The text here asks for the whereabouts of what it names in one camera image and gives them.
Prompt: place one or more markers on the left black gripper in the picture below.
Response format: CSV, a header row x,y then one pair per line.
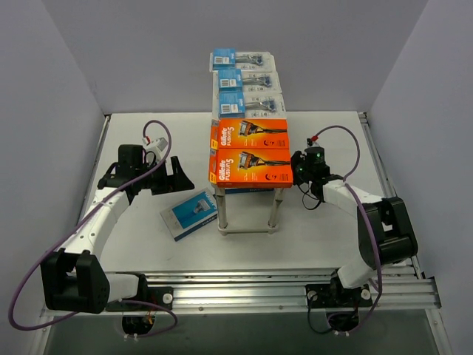
x,y
168,180

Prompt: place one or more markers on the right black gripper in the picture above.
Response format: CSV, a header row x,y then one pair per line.
x,y
298,168

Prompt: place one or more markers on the blue Harry's box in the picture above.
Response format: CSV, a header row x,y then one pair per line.
x,y
232,191
190,214

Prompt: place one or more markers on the orange Fusion5 razor box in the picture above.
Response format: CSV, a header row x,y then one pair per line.
x,y
250,168
234,133

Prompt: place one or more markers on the clear blue-card razor blister pack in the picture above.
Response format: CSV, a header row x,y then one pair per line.
x,y
248,105

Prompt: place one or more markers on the Gillette SkinGuard blister pack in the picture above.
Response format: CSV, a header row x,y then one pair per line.
x,y
236,80

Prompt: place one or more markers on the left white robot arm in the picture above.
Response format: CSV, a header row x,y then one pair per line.
x,y
72,276

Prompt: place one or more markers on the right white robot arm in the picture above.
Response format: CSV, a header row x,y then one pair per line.
x,y
384,230

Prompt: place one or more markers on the white two-tier shelf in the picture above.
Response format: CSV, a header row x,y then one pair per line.
x,y
247,212

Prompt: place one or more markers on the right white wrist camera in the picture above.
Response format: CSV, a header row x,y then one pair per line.
x,y
312,142

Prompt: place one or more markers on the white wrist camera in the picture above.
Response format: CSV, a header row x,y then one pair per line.
x,y
157,146
312,142

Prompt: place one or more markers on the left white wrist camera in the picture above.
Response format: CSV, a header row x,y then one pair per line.
x,y
157,146

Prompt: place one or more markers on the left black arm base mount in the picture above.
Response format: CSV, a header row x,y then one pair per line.
x,y
162,296

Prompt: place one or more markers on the aluminium mounting rail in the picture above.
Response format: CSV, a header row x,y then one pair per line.
x,y
268,291

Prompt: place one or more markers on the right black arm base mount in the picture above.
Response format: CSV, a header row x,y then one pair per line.
x,y
323,295

